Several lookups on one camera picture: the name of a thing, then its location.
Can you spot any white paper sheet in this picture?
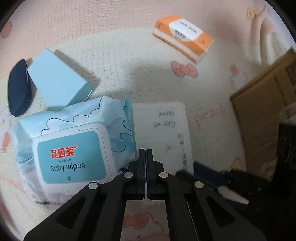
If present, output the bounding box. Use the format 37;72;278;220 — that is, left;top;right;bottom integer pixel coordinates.
132;101;194;175

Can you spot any orange tissue pack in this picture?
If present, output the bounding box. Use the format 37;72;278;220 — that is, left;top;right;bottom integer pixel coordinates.
153;15;214;63

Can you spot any light blue box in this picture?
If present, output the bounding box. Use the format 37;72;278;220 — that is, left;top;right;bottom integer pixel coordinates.
28;49;92;111

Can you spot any brown cardboard box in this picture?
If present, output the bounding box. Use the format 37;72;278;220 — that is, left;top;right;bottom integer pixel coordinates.
230;49;295;180

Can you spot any pink cartoon bed sheet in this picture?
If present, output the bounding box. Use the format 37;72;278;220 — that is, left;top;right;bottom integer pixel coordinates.
0;0;296;241

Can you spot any dark blue denim case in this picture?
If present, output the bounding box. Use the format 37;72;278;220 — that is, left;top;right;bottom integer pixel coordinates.
8;59;32;117

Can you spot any baby wipes pack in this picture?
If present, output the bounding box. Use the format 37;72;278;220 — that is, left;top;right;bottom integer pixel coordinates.
11;96;135;205

